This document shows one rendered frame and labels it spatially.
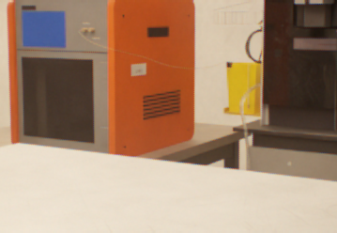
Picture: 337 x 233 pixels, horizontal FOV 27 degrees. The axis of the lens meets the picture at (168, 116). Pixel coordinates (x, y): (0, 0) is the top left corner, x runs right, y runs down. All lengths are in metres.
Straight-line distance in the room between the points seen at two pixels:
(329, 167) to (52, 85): 0.84
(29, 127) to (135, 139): 0.31
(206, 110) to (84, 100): 1.83
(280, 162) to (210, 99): 1.49
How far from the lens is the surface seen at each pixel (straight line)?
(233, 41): 3.57
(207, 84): 3.65
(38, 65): 1.98
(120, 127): 1.85
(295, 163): 2.19
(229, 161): 2.41
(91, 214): 0.68
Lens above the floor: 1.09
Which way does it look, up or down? 8 degrees down
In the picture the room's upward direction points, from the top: straight up
